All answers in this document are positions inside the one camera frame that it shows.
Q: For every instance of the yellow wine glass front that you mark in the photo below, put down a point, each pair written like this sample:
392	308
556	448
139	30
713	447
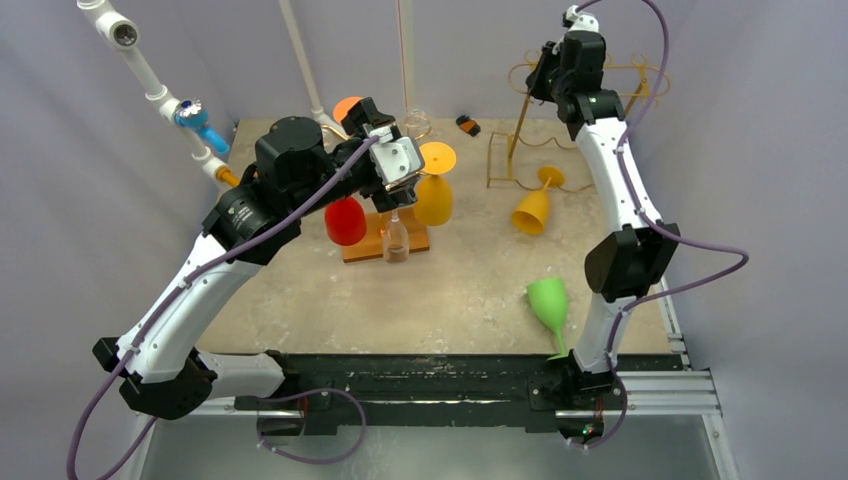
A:
435	195

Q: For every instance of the gold wine glass rack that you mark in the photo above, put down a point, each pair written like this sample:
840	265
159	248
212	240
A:
349	179

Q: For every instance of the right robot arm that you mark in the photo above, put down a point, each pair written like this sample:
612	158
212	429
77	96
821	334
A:
621	268

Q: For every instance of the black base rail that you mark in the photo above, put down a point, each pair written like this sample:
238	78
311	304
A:
323	392

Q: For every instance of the red wine glass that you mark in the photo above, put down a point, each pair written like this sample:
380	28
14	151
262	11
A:
345	222

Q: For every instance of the orange wine glass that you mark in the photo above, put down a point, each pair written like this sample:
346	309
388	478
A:
343	107

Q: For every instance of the clear flute glass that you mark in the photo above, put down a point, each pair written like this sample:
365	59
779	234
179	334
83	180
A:
395	240

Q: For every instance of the white PVC pipe frame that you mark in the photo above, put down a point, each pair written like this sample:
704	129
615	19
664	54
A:
123	35

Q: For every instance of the blue valve on pipe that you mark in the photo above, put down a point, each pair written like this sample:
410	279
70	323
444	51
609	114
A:
192	115

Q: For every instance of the white pole red stripe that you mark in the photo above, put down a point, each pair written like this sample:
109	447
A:
407	52

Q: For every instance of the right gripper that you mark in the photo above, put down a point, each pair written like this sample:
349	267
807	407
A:
546	72

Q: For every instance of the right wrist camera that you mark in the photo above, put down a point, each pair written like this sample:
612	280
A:
575	19

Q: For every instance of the black orange small clip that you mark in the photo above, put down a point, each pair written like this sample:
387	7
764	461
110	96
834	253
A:
468	125

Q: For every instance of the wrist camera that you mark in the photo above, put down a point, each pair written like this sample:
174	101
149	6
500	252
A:
397	158
575	19

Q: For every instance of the yellow wine glass back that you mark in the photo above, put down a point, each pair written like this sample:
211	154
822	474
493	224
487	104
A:
532	213

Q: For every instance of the orange pipe fitting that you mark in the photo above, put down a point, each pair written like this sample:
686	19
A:
225	176

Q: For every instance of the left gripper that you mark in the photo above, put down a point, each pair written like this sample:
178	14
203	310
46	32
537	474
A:
387	196

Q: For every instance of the green wine glass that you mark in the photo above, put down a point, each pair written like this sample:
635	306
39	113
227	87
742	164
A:
549	300

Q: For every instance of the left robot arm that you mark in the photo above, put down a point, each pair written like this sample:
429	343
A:
160	370

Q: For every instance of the yellow wine glass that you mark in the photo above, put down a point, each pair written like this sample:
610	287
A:
532	213
435	195

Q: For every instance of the clear ribbed wine glass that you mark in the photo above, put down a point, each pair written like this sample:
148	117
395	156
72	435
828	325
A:
417	124

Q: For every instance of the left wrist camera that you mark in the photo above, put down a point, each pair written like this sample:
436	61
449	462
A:
397	158

